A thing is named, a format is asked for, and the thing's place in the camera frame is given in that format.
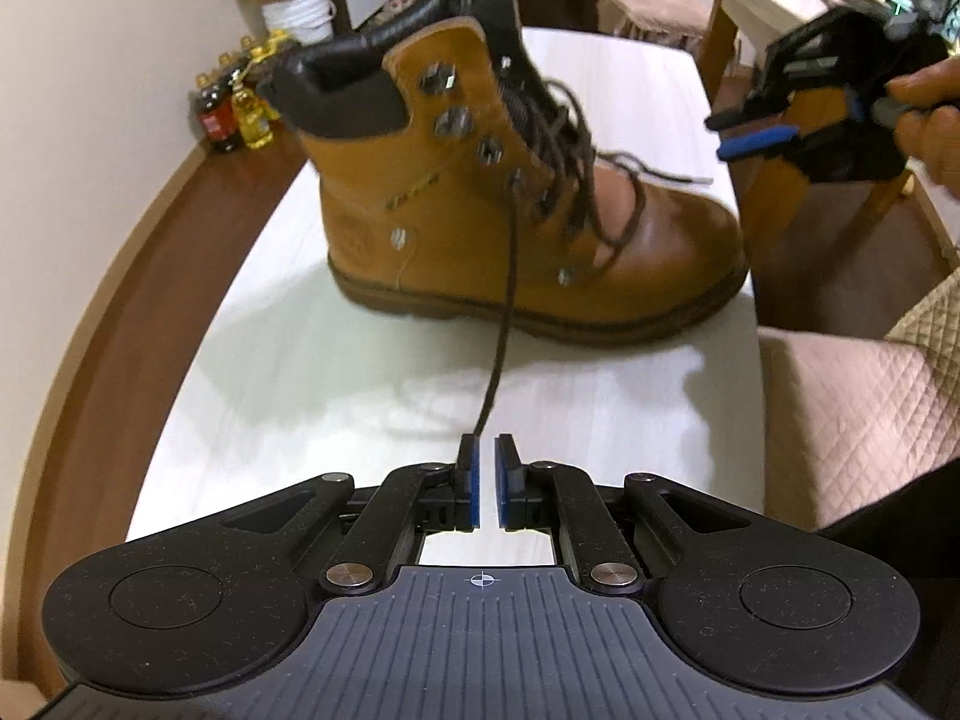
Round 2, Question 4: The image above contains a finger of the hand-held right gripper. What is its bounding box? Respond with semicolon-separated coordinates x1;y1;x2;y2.
715;126;802;163
703;92;766;133

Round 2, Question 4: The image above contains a group of cooking oil bottles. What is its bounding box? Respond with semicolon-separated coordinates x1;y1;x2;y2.
191;30;284;156

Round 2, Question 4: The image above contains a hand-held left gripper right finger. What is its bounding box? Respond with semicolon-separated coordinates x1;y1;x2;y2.
495;435;740;601

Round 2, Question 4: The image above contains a dark brown shoelace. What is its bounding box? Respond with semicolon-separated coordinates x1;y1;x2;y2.
469;52;715;442

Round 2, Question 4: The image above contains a brown leather boot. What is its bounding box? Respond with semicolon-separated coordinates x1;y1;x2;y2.
266;0;751;346

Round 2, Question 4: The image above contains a person's right hand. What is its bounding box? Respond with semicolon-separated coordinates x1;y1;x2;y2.
879;52;960;202

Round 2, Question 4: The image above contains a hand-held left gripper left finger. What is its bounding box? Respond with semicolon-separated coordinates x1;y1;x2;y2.
225;435;481;601

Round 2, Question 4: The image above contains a white plastic bucket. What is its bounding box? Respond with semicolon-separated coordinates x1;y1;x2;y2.
261;0;340;44

